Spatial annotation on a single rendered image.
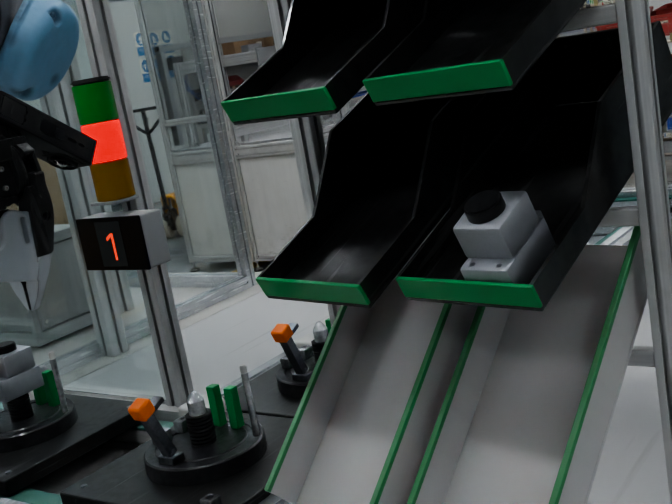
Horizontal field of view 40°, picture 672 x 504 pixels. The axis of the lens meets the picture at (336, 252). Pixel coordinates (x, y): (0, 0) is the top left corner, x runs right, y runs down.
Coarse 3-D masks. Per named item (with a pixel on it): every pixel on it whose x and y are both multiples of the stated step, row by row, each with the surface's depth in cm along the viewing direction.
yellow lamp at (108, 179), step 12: (96, 168) 118; (108, 168) 118; (120, 168) 119; (96, 180) 119; (108, 180) 118; (120, 180) 119; (132, 180) 121; (96, 192) 120; (108, 192) 119; (120, 192) 119; (132, 192) 120
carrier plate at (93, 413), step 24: (96, 408) 131; (120, 408) 129; (72, 432) 123; (96, 432) 122; (120, 432) 125; (0, 456) 119; (24, 456) 118; (48, 456) 116; (72, 456) 118; (0, 480) 111; (24, 480) 113
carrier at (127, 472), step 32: (192, 416) 105; (224, 416) 111; (256, 416) 105; (192, 448) 105; (224, 448) 104; (256, 448) 104; (96, 480) 106; (128, 480) 105; (160, 480) 102; (192, 480) 100; (224, 480) 100; (256, 480) 99
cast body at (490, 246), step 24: (480, 192) 70; (504, 192) 70; (480, 216) 68; (504, 216) 67; (528, 216) 69; (480, 240) 68; (504, 240) 67; (528, 240) 69; (552, 240) 71; (480, 264) 69; (504, 264) 68; (528, 264) 69
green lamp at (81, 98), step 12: (96, 84) 116; (108, 84) 118; (84, 96) 116; (96, 96) 116; (108, 96) 117; (84, 108) 117; (96, 108) 117; (108, 108) 117; (84, 120) 117; (96, 120) 117; (108, 120) 118
